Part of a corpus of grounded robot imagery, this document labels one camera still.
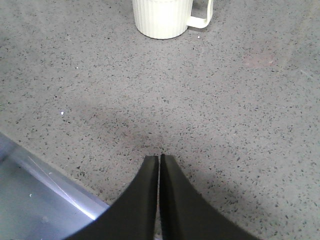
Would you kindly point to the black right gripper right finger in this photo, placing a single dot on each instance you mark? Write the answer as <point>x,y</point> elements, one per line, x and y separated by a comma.
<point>185,214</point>

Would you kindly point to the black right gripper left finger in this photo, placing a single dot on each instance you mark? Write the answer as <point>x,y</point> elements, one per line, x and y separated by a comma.
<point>132,216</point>

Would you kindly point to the cream ribbed cup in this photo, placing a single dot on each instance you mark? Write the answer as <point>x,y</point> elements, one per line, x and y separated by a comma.
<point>167,19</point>

